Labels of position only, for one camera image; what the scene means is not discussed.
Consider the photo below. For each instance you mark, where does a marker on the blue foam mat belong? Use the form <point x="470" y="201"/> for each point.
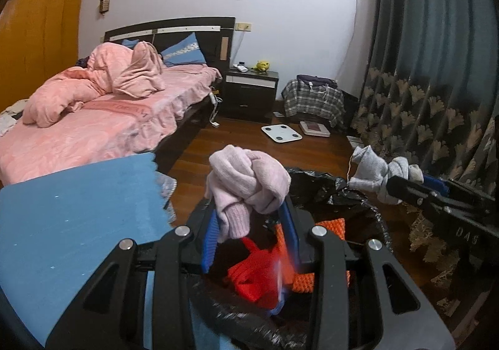
<point x="78" y="217"/>

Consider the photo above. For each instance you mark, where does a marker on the grey sock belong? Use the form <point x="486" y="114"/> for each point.
<point x="370" y="174"/>

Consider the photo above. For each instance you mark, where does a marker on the orange textured sponge cloth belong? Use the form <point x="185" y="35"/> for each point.
<point x="331" y="227"/>

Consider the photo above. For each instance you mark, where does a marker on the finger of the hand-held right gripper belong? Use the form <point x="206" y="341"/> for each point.
<point x="409" y="190"/>
<point x="434" y="182"/>

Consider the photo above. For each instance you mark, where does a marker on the black bin with bag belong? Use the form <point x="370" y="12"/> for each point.
<point x="351" y="206"/>

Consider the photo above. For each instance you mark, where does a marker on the red ribbon cloth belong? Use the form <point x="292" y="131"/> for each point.
<point x="257" y="272"/>

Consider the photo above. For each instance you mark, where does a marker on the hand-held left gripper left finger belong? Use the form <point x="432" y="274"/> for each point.
<point x="208" y="241"/>

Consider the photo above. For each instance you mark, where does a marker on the dark nightstand with white trim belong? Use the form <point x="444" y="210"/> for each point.
<point x="249" y="100"/>

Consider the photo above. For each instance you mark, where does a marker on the plaid bag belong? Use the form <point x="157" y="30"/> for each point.
<point x="312" y="100"/>

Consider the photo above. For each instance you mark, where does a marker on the wall socket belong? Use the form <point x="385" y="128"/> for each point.
<point x="243" y="26"/>

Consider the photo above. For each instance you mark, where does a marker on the white bathroom scale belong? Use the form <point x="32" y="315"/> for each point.
<point x="281" y="133"/>

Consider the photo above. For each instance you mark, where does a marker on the white remote control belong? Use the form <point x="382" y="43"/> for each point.
<point x="240" y="66"/>

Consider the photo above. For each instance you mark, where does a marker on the small blue pillow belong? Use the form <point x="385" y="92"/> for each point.
<point x="129" y="43"/>

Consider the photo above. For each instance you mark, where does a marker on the yellow plush toy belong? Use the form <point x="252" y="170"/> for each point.
<point x="261" y="65"/>

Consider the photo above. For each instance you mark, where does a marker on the grey patterned cloth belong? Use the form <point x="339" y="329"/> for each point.
<point x="167" y="194"/>

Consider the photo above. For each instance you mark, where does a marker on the pink sock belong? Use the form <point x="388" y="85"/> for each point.
<point x="249" y="174"/>

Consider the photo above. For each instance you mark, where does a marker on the white paper on floor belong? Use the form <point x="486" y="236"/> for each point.
<point x="354" y="140"/>

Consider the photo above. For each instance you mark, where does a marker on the wooden wardrobe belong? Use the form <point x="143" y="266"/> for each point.
<point x="39" y="42"/>

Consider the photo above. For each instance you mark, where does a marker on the dark bed headboard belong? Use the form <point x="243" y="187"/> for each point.
<point x="214" y="46"/>

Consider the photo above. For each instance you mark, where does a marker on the bed with pink sheet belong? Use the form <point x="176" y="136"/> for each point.
<point x="97" y="132"/>

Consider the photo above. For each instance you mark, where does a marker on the white scale with red panel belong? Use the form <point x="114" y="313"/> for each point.
<point x="315" y="128"/>

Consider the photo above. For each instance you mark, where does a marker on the pink duvet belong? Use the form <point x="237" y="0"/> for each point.
<point x="117" y="69"/>

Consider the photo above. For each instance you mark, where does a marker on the small wooden wall lamp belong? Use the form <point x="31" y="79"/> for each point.
<point x="104" y="5"/>

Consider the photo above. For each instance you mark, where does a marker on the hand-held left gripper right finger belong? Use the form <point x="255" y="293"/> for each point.
<point x="290" y="233"/>

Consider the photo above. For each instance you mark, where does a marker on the grey leaf-pattern curtain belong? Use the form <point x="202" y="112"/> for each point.
<point x="421" y="42"/>

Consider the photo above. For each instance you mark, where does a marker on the large blue pillow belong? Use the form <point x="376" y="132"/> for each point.
<point x="185" y="50"/>

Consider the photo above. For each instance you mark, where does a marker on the black and white patterned cloth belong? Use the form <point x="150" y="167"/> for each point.
<point x="11" y="116"/>

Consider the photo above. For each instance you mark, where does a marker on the dark purple cloth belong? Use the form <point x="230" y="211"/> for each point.
<point x="83" y="62"/>

